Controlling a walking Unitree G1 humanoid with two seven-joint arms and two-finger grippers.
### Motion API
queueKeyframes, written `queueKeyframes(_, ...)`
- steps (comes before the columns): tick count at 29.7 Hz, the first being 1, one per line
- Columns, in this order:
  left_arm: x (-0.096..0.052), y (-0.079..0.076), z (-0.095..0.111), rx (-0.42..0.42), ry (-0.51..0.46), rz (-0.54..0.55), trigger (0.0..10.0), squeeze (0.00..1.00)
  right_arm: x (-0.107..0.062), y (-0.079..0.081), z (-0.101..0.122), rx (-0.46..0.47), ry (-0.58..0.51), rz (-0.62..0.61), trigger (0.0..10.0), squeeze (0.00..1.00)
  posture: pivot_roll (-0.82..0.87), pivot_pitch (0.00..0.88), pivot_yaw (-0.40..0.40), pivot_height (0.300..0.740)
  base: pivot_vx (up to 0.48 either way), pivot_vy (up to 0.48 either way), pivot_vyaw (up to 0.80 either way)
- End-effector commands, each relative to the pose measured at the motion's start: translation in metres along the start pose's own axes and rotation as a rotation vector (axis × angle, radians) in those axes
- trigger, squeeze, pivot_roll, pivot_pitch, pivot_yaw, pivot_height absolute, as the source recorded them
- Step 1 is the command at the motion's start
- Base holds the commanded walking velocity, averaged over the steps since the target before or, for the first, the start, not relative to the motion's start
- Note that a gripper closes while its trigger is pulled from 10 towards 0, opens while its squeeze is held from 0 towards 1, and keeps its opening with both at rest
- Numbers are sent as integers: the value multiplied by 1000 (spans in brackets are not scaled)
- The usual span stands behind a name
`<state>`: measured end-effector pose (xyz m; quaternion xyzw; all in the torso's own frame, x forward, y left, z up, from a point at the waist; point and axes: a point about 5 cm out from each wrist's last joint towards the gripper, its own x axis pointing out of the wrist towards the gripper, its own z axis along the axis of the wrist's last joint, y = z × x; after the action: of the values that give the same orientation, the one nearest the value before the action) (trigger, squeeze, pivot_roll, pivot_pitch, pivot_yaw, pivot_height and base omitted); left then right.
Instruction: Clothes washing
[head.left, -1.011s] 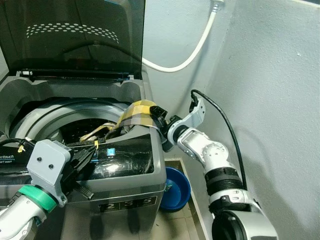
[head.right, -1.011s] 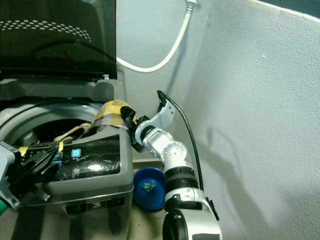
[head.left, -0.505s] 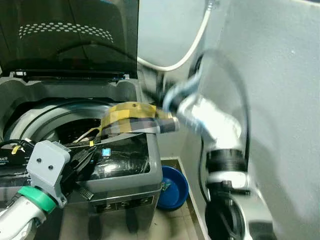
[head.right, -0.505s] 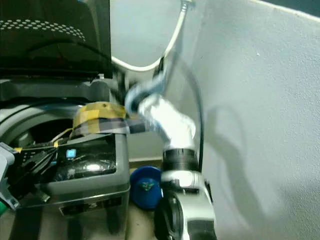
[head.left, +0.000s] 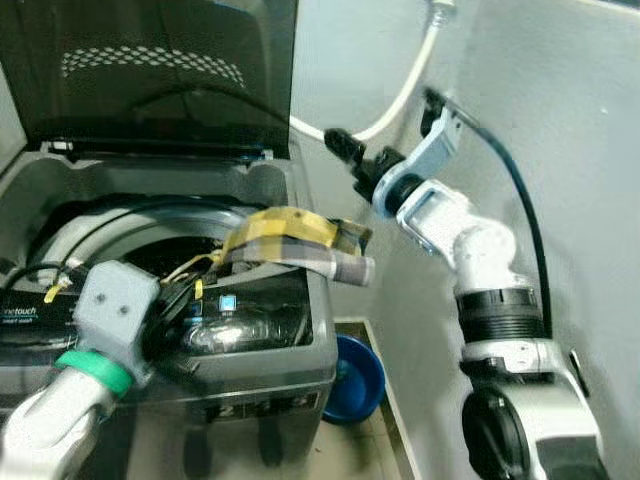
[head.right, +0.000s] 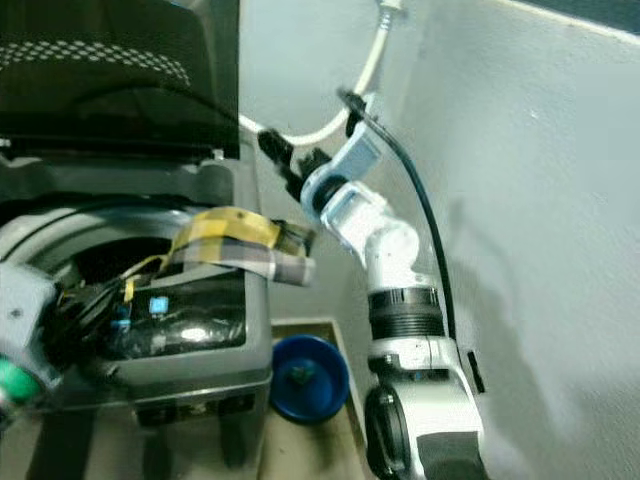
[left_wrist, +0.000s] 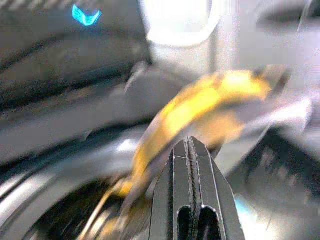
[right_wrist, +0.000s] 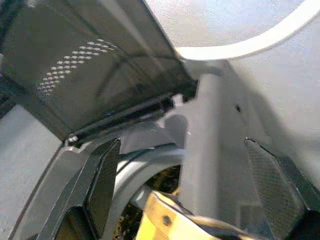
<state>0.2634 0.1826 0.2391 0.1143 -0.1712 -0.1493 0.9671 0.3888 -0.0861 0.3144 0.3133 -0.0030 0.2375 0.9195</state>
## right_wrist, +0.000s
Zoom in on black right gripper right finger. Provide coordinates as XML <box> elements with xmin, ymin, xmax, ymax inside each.
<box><xmin>243</xmin><ymin>137</ymin><xmax>320</xmax><ymax>240</ymax></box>

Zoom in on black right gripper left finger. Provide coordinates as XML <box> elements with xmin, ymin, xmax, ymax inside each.
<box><xmin>32</xmin><ymin>138</ymin><xmax>123</xmax><ymax>240</ymax></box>

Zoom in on yellow grey plaid shirt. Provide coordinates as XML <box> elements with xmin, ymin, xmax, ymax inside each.
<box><xmin>119</xmin><ymin>166</ymin><xmax>271</xmax><ymax>240</ymax></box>

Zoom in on grey top-load washing machine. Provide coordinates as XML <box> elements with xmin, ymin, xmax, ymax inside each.
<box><xmin>0</xmin><ymin>72</ymin><xmax>251</xmax><ymax>240</ymax></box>

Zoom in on dark translucent washer lid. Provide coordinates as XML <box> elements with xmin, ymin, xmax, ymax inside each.
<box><xmin>0</xmin><ymin>0</ymin><xmax>200</xmax><ymax>148</ymax></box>

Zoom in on white water hose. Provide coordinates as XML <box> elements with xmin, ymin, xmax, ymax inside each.
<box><xmin>174</xmin><ymin>0</ymin><xmax>320</xmax><ymax>61</ymax></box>

